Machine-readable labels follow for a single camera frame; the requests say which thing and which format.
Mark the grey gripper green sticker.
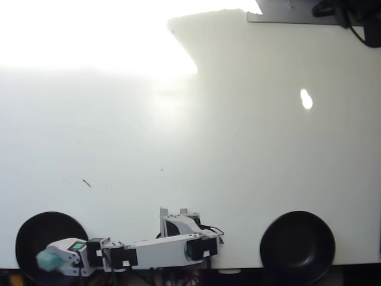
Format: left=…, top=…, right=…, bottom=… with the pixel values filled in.
left=45, top=237, right=90, bottom=277

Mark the grey monitor stand base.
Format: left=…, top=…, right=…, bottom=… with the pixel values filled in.
left=246, top=0, right=366, bottom=27

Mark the black round bowl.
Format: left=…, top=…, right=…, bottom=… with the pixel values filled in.
left=14, top=211, right=89, bottom=285
left=259, top=210, right=336, bottom=285

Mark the black equipment with cables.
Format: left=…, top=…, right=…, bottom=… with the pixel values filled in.
left=311, top=0, right=381, bottom=48

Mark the black servo cable bundle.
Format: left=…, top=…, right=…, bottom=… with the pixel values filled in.
left=207, top=225, right=225, bottom=245

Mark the blue foam cube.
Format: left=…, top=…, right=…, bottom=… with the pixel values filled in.
left=36, top=249, right=68, bottom=272

